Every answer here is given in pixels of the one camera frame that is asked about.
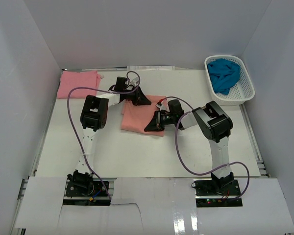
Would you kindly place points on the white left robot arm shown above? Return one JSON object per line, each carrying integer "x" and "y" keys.
{"x": 94, "y": 117}

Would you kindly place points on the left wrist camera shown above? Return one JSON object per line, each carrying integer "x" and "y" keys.
{"x": 135, "y": 81}

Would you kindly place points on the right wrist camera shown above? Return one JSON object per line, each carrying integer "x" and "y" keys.
{"x": 161, "y": 105}

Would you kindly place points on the folded pink t shirt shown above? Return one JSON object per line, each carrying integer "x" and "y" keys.
{"x": 70, "y": 80}

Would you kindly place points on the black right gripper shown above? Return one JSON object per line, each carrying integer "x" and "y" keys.
{"x": 157, "y": 120}

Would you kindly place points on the white plastic basket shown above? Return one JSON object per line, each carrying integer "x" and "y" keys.
{"x": 241, "y": 92}

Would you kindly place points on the blue t shirt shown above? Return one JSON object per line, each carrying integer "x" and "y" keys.
{"x": 224, "y": 74}

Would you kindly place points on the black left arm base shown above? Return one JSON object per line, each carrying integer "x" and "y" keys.
{"x": 95, "y": 195}

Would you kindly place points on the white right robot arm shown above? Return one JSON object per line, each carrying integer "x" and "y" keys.
{"x": 215, "y": 125}

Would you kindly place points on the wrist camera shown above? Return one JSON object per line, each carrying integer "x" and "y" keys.
{"x": 161, "y": 105}
{"x": 135, "y": 81}

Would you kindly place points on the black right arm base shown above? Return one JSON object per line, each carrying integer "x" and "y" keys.
{"x": 208, "y": 196}

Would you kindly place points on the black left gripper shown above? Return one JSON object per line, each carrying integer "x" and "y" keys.
{"x": 137, "y": 97}

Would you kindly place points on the salmon orange t shirt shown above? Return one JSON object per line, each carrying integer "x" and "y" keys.
{"x": 136, "y": 118}

